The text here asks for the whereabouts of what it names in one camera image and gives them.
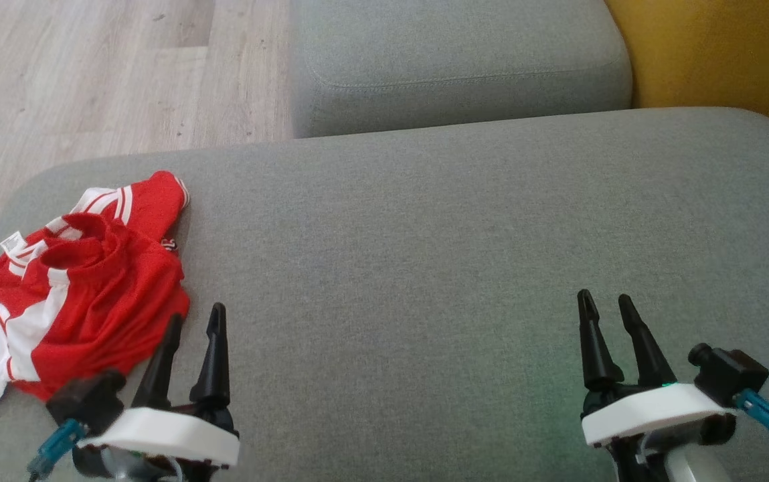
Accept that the small grey sofa cushion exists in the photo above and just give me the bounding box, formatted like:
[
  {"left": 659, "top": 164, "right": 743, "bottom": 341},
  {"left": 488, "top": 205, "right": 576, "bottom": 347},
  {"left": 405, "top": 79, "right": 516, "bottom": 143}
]
[{"left": 290, "top": 0, "right": 634, "bottom": 139}]

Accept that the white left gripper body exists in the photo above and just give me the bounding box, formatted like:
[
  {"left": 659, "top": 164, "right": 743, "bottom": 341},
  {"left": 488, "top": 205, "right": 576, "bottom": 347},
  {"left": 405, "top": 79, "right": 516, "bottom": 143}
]
[{"left": 78, "top": 403, "right": 241, "bottom": 469}]

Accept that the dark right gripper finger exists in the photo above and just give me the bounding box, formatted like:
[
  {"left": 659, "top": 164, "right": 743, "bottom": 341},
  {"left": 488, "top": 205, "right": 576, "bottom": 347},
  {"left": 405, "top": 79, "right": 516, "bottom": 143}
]
[
  {"left": 618, "top": 295, "right": 677, "bottom": 388},
  {"left": 577, "top": 289, "right": 624, "bottom": 392}
]

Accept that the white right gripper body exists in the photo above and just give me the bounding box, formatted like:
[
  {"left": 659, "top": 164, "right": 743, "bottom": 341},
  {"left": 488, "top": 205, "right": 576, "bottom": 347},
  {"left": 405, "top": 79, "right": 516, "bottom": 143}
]
[{"left": 582, "top": 380, "right": 738, "bottom": 448}]

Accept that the large grey sofa seat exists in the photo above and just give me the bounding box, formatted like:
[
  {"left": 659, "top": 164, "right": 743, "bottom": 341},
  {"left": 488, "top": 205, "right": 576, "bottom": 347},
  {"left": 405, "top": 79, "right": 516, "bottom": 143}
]
[{"left": 0, "top": 107, "right": 769, "bottom": 482}]

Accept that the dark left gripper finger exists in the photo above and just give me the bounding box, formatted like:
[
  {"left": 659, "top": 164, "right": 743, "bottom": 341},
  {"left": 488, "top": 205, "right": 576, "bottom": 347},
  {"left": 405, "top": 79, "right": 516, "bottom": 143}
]
[
  {"left": 189, "top": 303, "right": 232, "bottom": 410},
  {"left": 131, "top": 313, "right": 184, "bottom": 410}
]

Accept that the red basketball jersey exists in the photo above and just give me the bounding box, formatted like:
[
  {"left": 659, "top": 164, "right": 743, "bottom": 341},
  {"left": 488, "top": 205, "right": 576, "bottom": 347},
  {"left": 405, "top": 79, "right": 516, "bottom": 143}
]
[{"left": 0, "top": 171, "right": 191, "bottom": 417}]

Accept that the yellow cushion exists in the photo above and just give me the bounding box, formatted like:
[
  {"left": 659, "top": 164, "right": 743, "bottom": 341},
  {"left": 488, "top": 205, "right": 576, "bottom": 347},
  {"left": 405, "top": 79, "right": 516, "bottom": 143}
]
[{"left": 604, "top": 0, "right": 769, "bottom": 145}]

